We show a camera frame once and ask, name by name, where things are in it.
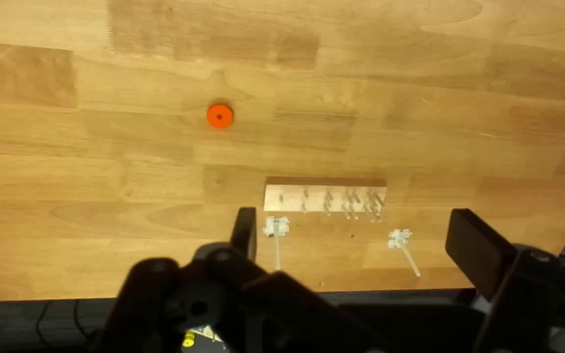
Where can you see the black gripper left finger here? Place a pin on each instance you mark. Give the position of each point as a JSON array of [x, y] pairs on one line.
[[165, 301]]

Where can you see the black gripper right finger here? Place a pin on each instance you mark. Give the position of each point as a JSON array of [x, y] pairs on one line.
[[530, 295]]

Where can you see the small wooden platform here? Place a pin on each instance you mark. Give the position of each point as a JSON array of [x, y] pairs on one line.
[[294, 197]]

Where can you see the white push pin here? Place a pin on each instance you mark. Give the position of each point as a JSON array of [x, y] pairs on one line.
[[398, 239]]

